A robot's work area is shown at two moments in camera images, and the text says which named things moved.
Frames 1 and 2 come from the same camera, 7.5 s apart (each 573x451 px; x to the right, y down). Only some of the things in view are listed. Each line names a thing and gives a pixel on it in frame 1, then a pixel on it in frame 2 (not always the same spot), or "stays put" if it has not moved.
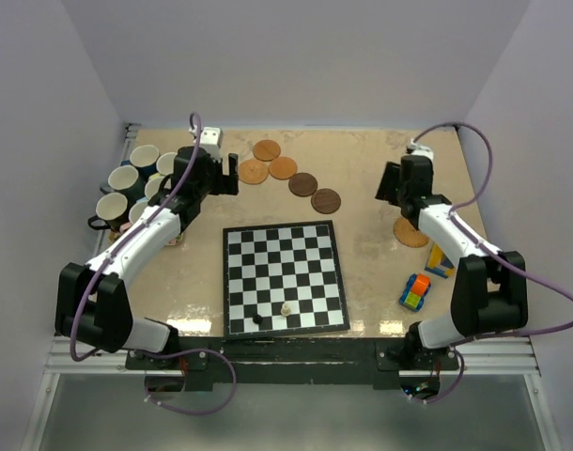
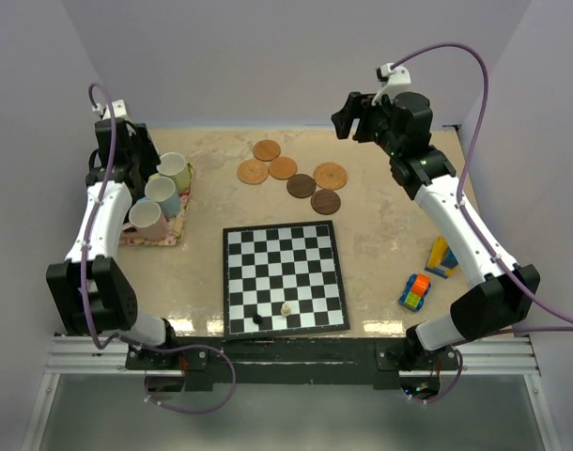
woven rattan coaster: [252, 171] stays put
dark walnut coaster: [326, 200] stays put
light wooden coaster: [282, 168] stays put
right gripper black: [389, 177] → [357, 104]
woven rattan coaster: [407, 234] → [330, 176]
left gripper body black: [213, 183] → [143, 151]
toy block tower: [439, 264] stays put
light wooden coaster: [266, 150] stays put
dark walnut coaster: [302, 184] stays put
